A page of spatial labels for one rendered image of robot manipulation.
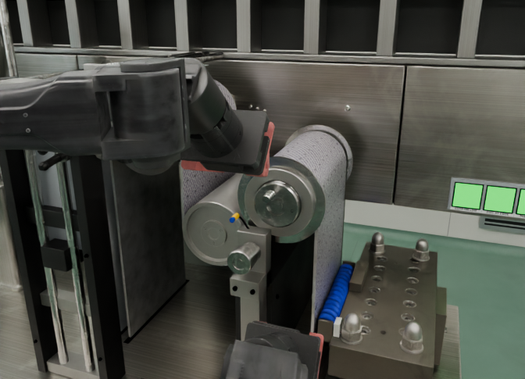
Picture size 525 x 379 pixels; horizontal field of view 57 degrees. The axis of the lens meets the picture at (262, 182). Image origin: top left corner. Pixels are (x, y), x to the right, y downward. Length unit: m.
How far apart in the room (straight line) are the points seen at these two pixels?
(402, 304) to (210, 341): 0.39
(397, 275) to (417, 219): 2.58
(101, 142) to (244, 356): 0.25
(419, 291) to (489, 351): 1.72
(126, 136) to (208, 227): 0.46
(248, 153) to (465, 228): 3.17
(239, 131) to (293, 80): 0.55
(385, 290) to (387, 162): 0.27
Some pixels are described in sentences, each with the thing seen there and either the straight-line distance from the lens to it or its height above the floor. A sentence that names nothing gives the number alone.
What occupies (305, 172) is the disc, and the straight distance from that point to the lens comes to 0.74.
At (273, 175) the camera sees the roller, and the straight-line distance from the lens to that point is 0.75.
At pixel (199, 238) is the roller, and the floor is 1.16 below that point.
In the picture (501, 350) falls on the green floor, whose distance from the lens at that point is 2.72.
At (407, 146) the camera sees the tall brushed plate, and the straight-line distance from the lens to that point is 1.04.
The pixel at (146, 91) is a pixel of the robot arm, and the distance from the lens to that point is 0.38.
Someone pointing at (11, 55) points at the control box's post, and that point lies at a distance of 1.05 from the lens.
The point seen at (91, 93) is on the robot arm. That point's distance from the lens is 0.39.
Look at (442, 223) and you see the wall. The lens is 3.62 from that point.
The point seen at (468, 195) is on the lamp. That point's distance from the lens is 1.06.
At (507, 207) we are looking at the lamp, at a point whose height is 1.17.
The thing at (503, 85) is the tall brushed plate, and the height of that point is 1.41.
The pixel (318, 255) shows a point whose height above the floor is 1.16.
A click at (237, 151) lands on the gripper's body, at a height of 1.39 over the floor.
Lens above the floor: 1.53
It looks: 19 degrees down
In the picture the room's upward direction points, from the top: straight up
